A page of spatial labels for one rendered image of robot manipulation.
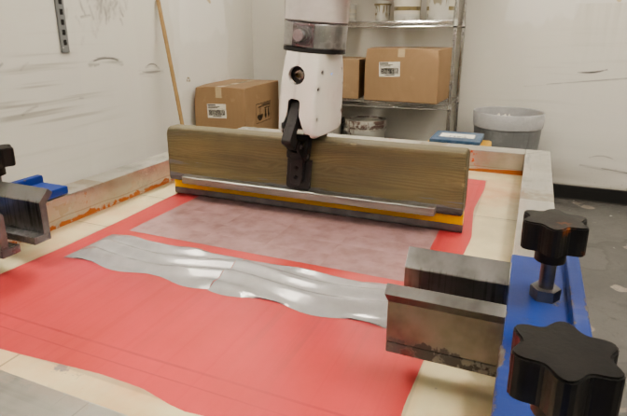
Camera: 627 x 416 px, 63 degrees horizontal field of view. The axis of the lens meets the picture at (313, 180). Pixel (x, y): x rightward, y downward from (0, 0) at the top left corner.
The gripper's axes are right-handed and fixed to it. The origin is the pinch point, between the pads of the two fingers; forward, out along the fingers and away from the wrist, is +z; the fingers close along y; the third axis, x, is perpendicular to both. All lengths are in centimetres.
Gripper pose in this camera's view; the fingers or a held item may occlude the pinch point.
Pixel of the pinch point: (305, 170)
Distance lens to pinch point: 66.4
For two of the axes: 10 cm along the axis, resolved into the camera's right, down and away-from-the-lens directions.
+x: -9.2, -1.9, 3.4
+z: -0.8, 9.5, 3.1
